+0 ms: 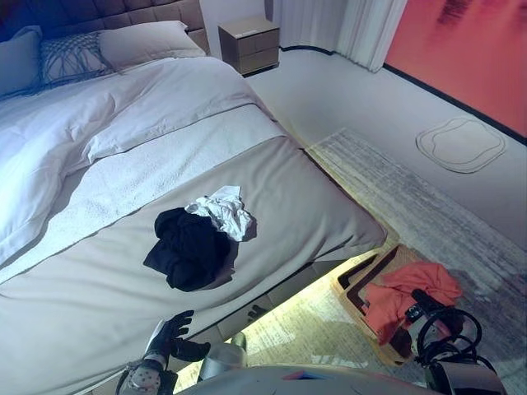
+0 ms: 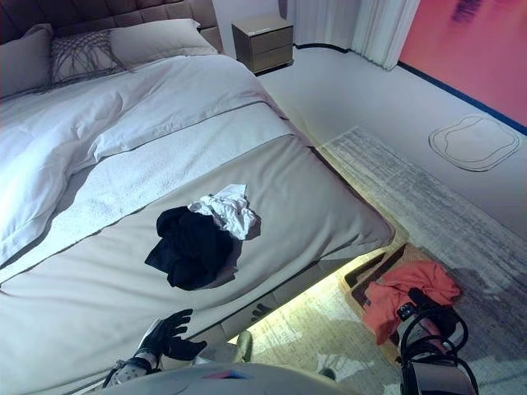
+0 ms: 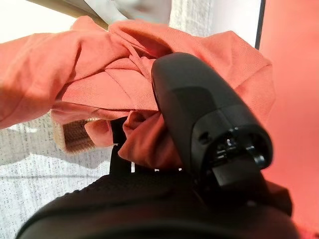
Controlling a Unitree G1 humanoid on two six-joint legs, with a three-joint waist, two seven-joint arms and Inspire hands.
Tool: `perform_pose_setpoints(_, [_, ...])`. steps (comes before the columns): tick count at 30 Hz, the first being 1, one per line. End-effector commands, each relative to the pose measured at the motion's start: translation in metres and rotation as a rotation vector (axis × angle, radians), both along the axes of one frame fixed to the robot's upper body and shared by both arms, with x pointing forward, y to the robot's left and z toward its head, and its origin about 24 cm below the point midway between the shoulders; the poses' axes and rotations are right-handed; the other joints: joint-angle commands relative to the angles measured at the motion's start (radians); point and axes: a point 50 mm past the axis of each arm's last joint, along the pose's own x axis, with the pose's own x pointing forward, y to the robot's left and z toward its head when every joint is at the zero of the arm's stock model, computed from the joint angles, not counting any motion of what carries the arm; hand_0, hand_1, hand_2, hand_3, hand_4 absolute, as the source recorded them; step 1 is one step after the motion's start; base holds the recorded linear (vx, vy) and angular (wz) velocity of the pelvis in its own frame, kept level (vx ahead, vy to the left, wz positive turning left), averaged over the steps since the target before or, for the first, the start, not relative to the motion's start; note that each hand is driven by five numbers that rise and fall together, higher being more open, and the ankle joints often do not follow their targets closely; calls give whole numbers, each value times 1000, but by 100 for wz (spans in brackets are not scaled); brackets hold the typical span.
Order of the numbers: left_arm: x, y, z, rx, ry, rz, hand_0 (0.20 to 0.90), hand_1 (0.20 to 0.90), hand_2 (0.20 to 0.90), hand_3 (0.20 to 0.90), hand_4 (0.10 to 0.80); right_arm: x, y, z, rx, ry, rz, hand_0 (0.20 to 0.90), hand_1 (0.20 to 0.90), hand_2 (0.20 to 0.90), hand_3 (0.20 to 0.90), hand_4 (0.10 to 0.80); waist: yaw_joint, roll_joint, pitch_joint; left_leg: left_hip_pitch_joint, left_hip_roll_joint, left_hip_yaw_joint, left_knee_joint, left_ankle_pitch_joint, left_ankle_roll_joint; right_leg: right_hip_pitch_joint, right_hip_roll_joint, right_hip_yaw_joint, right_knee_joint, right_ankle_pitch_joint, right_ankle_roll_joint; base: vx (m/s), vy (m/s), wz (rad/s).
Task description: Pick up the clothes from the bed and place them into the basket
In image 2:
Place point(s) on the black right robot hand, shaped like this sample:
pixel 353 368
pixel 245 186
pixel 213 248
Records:
pixel 416 296

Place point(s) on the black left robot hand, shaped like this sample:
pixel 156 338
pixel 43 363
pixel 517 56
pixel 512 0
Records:
pixel 173 341

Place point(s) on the orange garment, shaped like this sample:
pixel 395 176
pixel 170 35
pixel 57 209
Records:
pixel 411 284

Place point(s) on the black garment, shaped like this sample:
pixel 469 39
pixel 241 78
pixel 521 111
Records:
pixel 189 247

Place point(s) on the white garment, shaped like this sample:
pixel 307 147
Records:
pixel 230 210

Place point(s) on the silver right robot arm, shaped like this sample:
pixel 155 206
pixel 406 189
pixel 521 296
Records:
pixel 432 378

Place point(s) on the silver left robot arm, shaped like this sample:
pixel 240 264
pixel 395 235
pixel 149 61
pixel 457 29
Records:
pixel 131 370

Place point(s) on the woven beige laundry basket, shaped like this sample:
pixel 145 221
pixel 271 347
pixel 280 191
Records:
pixel 356 300

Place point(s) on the silver robot torso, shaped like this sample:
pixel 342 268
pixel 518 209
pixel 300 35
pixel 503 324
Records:
pixel 247 382

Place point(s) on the grey patterned rug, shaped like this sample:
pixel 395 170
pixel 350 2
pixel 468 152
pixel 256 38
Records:
pixel 411 185

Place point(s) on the white cloth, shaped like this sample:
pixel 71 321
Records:
pixel 288 284

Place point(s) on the white floor mat black outline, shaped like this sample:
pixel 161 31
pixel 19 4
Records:
pixel 473 142

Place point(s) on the white textured blanket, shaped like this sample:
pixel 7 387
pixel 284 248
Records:
pixel 123 177

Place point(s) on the white duvet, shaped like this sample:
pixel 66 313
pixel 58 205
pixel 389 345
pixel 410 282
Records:
pixel 123 103

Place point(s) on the white curtain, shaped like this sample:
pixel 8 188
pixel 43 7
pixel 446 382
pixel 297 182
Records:
pixel 362 24

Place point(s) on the brown bedside table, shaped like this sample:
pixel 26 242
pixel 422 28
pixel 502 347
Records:
pixel 263 45

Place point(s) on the plain beige pillow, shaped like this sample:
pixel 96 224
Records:
pixel 24 57
pixel 160 41

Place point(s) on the grey patterned cushion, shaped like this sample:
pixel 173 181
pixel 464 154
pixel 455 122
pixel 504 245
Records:
pixel 82 53

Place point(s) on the brown tufted headboard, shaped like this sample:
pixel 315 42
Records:
pixel 144 12

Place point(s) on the red glowing wall panel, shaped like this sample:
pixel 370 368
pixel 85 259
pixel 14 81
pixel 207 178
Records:
pixel 473 49

